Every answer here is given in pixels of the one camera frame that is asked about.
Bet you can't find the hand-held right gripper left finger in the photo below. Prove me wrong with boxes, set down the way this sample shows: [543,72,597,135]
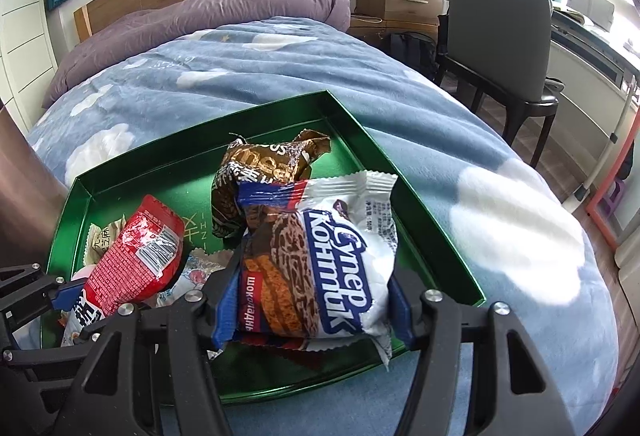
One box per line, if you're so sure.
[52,266,241,436]

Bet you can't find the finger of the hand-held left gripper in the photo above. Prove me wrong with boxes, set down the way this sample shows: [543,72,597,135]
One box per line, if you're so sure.
[0,263,84,332]

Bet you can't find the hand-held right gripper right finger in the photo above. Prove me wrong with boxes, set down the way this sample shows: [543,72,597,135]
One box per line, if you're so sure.
[387,266,576,436]

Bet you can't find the clear white candy bag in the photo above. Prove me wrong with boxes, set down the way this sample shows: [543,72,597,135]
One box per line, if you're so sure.
[156,251,233,309]

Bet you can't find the beige candy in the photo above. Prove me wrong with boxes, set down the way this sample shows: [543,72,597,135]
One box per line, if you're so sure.
[82,216,126,267]

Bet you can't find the red and white long packet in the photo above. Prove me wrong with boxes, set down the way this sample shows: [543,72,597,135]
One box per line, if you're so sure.
[60,195,186,348]

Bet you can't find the blue and white wafer packet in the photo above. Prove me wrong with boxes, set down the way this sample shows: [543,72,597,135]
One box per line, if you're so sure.
[232,170,399,371]

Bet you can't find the green tray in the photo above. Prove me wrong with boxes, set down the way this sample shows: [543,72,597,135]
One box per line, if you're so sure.
[39,89,487,404]

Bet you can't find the brown snack packet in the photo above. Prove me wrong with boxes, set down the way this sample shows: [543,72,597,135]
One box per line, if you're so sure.
[211,130,332,241]

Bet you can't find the brown and black cylinder container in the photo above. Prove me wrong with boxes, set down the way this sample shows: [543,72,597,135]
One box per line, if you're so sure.
[0,103,68,267]

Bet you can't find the blue cloud-print blanket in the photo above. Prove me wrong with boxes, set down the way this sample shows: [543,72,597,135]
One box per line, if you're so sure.
[25,16,621,436]

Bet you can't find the purple stool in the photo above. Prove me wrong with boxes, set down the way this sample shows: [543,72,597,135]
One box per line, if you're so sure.
[602,178,628,217]

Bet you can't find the black backpack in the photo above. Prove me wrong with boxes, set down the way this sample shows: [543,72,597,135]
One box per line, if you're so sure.
[387,32,441,80]

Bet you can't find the white wardrobe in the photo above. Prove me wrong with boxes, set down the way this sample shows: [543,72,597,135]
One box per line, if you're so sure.
[0,0,61,127]

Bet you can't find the white desk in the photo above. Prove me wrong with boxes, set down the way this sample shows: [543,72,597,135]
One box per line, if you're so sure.
[545,0,640,117]

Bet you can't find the dark grey chair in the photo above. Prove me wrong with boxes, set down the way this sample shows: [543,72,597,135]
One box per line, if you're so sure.
[434,0,561,169]

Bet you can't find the grey box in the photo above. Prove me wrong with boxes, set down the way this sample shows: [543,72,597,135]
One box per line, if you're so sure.
[567,0,616,31]

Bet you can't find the red metal frame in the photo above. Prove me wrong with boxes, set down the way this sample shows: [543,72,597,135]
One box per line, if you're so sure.
[585,126,640,257]

